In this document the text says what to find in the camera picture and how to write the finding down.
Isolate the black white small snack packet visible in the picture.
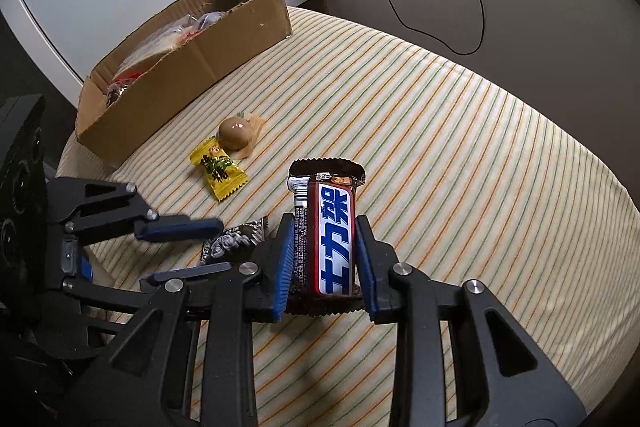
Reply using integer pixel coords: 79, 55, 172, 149
200, 216, 269, 265

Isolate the large clear biscuit package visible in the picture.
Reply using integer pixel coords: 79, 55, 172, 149
110, 15, 198, 83

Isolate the packaged brown marinated egg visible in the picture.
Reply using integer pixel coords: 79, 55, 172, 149
217, 113, 265, 159

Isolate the clear red chocolate cookie bag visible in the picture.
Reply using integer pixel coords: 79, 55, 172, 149
186, 11, 224, 39

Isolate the brown cardboard box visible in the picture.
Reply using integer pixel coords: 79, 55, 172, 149
76, 0, 292, 167

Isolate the red clear dried fruit bag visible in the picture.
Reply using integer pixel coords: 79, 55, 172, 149
105, 77, 136, 107

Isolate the snickers chocolate bar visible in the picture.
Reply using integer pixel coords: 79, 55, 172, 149
286, 158, 366, 317

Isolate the yellow candy wrapper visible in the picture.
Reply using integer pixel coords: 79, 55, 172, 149
189, 136, 248, 202

